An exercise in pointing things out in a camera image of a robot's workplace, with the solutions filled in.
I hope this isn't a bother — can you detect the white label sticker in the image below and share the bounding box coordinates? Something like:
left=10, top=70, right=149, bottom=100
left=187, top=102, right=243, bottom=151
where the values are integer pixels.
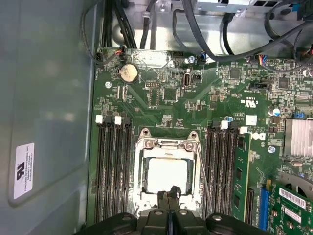
left=13, top=142, right=35, bottom=200

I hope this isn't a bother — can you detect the graphics card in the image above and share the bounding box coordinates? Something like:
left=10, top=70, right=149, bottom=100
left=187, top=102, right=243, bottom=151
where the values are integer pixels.
left=268, top=171, right=313, bottom=235

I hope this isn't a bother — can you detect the black expansion slot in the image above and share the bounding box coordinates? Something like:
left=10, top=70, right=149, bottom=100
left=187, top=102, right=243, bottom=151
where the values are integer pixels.
left=245, top=187, right=255, bottom=227

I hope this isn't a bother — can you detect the thick black cable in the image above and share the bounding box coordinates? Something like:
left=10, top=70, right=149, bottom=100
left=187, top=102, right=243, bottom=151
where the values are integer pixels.
left=180, top=0, right=313, bottom=63

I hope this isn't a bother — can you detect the metal socket cover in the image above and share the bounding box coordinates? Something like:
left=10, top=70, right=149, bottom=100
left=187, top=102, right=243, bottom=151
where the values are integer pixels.
left=136, top=138, right=200, bottom=209

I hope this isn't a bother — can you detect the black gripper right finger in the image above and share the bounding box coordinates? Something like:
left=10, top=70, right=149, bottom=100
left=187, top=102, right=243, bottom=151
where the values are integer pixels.
left=170, top=185, right=268, bottom=235

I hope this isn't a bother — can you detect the grey cable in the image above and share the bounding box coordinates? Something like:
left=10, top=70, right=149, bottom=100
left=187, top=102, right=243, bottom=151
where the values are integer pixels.
left=81, top=2, right=99, bottom=64

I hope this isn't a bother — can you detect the silver CPU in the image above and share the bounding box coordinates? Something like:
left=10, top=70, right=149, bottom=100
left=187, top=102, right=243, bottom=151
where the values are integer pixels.
left=144, top=156, right=194, bottom=194

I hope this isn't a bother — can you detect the blue expansion slot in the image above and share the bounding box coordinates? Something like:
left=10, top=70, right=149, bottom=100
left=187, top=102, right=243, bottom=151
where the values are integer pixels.
left=258, top=180, right=271, bottom=232

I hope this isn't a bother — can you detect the silver chipset heatsink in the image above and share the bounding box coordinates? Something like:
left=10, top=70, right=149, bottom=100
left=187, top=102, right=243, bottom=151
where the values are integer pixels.
left=283, top=118, right=313, bottom=157

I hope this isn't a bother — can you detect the wire locking lever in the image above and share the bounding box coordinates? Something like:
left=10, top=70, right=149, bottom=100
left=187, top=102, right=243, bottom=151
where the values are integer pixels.
left=194, top=143, right=213, bottom=213

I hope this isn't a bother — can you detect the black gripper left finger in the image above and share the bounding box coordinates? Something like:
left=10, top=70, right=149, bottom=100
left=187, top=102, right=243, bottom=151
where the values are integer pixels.
left=73, top=191, right=171, bottom=235

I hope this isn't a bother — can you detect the green RAM stick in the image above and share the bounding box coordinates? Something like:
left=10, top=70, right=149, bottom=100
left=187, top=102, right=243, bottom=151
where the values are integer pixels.
left=232, top=132, right=252, bottom=222

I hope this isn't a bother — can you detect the coin cell battery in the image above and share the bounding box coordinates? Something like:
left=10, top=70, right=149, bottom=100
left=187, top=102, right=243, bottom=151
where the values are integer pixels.
left=119, top=64, right=139, bottom=84

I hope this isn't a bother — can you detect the green motherboard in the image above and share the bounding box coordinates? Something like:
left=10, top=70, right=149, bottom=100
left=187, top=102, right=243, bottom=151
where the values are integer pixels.
left=87, top=46, right=313, bottom=235

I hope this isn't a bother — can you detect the CPU socket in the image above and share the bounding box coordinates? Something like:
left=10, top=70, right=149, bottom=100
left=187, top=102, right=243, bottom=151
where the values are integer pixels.
left=134, top=127, right=203, bottom=216

